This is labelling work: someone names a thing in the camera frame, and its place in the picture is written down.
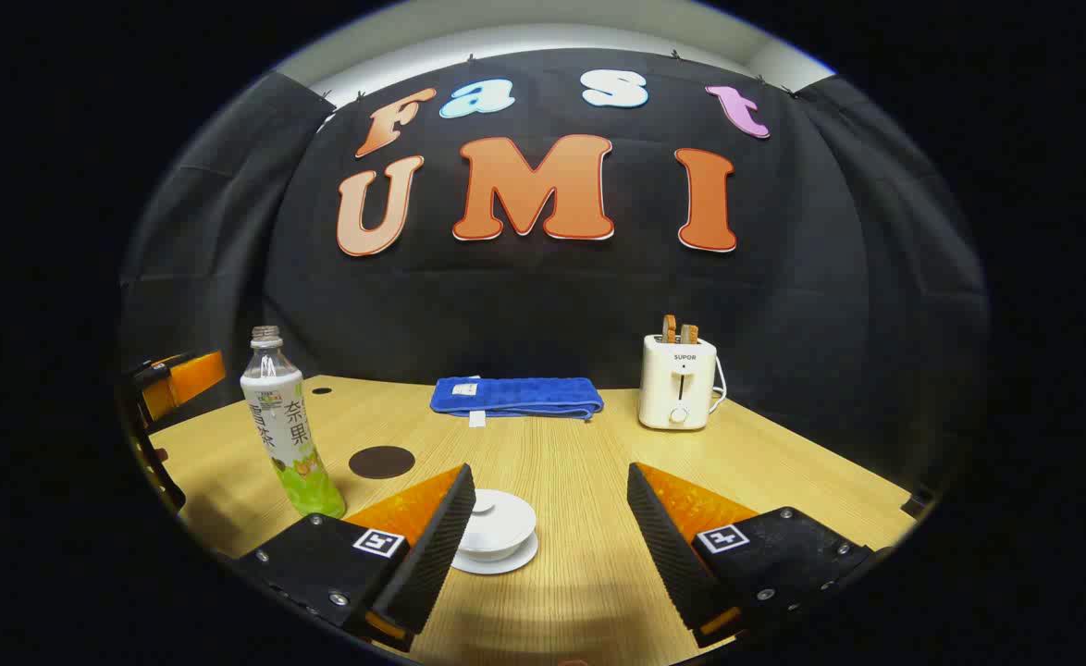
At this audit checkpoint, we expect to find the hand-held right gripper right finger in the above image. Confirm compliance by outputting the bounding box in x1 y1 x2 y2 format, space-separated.
626 462 877 648

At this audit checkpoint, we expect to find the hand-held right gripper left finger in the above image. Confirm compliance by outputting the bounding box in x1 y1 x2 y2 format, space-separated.
233 464 476 653

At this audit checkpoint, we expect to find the white saucer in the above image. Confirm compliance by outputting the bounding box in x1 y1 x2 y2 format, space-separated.
450 532 540 576

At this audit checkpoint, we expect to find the white teacup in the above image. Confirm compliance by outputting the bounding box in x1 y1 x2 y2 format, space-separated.
459 520 538 562

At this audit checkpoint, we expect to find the cream toaster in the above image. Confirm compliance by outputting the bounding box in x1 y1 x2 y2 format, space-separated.
638 334 719 431

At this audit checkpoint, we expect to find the black backdrop cloth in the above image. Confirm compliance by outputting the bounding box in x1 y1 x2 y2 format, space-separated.
117 48 988 500

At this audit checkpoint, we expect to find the clear water bottle green label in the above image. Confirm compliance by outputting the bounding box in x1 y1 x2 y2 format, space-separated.
241 326 347 519

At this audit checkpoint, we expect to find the blue folded towel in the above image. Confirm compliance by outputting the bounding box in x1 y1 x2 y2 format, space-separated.
429 375 605 428

